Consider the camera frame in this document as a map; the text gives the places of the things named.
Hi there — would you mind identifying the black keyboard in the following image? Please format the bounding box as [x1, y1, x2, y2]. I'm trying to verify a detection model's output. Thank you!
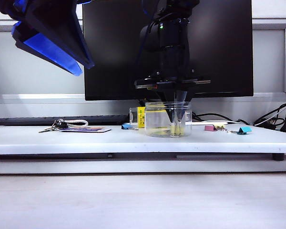
[0, 115, 129, 126]

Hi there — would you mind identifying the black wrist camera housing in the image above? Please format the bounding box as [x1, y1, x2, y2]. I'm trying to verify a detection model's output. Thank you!
[139, 23, 162, 52]

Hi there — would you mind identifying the white rope key loop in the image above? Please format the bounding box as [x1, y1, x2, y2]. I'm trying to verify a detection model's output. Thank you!
[61, 120, 89, 128]

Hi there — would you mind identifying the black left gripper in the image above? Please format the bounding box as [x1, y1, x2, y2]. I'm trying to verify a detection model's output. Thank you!
[0, 0, 95, 77]

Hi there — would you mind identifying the black computer monitor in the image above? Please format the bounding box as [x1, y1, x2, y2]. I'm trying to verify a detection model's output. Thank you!
[82, 0, 255, 102]

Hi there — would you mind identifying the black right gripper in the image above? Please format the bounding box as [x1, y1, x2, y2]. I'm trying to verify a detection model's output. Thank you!
[134, 45, 212, 123]

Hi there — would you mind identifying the teal binder clip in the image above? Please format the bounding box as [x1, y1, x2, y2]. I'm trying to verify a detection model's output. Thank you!
[227, 126, 251, 136]

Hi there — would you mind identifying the white desk riser board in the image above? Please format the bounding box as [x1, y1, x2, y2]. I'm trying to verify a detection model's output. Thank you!
[0, 124, 286, 160]

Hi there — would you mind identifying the round transparent plastic jar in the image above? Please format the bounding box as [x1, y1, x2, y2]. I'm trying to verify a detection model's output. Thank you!
[144, 101, 193, 138]

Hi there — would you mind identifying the clear plastic container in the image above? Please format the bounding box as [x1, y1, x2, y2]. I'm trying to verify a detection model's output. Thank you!
[129, 107, 139, 130]

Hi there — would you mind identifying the grey aluminium partition frame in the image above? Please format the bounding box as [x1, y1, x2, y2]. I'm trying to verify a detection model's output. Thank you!
[0, 14, 286, 105]

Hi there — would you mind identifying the blue binder clip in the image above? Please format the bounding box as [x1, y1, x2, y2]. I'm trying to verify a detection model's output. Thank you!
[121, 123, 139, 131]

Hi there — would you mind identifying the bunch of metal keys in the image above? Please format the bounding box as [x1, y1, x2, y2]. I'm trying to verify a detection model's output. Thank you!
[39, 118, 68, 134]

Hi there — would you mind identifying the white slim bar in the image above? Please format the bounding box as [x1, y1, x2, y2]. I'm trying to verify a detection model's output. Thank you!
[192, 120, 229, 126]

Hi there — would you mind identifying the black cable bundle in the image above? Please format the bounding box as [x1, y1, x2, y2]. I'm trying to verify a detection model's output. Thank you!
[252, 100, 286, 127]

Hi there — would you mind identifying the colourful printed card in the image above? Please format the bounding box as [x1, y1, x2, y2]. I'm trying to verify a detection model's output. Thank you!
[59, 126, 112, 134]

